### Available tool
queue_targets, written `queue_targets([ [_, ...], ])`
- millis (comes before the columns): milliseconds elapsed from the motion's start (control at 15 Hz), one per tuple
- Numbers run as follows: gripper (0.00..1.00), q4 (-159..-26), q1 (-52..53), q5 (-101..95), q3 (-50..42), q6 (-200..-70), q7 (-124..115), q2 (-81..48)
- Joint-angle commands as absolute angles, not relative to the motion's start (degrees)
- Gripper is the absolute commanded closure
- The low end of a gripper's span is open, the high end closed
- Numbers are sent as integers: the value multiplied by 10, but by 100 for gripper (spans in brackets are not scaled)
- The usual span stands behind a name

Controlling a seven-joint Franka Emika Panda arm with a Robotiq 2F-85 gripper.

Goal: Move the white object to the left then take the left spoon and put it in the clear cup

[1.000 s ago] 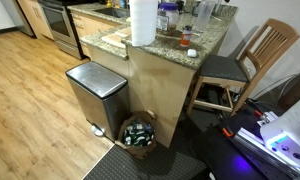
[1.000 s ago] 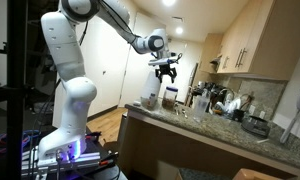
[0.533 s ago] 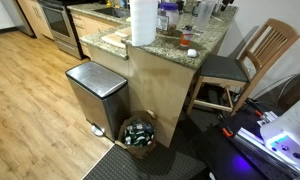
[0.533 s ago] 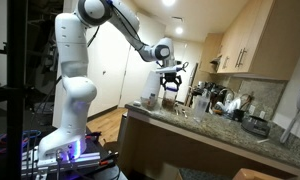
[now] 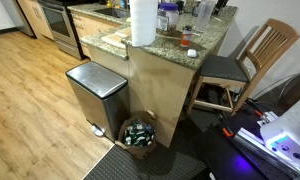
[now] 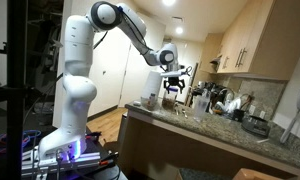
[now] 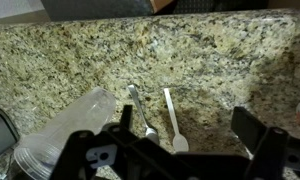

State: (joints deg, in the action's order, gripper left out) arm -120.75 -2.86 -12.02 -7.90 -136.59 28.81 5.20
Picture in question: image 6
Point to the white plastic spoon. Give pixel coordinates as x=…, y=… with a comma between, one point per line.
x=177, y=110

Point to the light wood upper cabinets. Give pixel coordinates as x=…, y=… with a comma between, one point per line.
x=256, y=36

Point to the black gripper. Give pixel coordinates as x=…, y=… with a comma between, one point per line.
x=174, y=80

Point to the black round pot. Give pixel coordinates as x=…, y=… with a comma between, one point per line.
x=255, y=125

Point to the metal spoon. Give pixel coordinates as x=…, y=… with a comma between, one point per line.
x=184, y=112

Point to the orange label pill bottle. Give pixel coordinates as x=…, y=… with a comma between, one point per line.
x=152, y=101

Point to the metal robot mounting plate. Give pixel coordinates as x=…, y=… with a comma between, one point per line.
x=86, y=160

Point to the light wood counter cabinet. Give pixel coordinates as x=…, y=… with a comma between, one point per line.
x=190, y=146

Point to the round ceiling light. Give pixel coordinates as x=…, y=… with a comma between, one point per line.
x=179, y=30
x=169, y=1

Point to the clear plastic cup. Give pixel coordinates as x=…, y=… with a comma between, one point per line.
x=201, y=108

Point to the white paper towel roll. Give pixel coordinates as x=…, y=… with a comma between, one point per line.
x=152, y=85

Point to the white earbuds case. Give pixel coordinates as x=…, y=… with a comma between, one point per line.
x=137, y=103

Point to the plastic jar with purple lid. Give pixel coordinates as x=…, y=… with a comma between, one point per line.
x=169, y=100

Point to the black coffee maker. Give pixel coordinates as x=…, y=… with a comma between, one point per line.
x=199, y=88

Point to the dish rack with dishes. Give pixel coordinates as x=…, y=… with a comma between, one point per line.
x=231, y=103

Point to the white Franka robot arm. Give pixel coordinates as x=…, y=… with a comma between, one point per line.
x=76, y=83

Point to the white door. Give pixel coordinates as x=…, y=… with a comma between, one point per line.
x=138, y=73

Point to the black metal frame post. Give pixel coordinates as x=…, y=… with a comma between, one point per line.
x=16, y=100

